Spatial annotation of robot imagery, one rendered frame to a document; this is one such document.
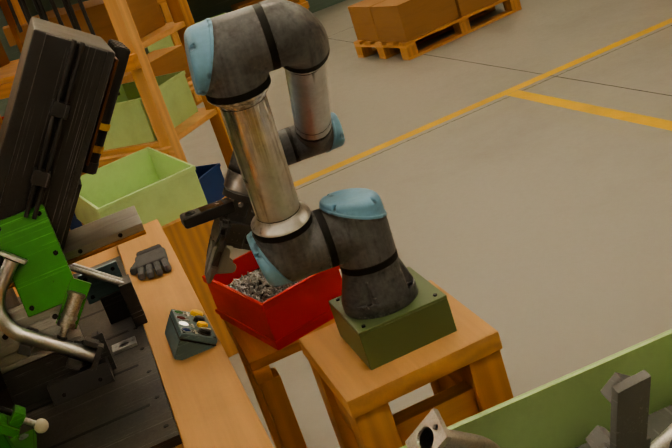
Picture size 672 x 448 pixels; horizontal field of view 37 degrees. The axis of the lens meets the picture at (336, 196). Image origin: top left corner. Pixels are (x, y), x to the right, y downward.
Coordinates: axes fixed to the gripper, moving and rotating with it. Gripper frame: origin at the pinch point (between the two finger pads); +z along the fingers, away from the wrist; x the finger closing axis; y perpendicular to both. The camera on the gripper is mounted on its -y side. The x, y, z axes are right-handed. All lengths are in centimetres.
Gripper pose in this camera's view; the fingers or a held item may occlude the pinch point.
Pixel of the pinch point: (206, 277)
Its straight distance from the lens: 219.2
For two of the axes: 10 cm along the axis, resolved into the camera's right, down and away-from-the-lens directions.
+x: -3.0, -2.4, 9.2
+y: 9.1, 2.1, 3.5
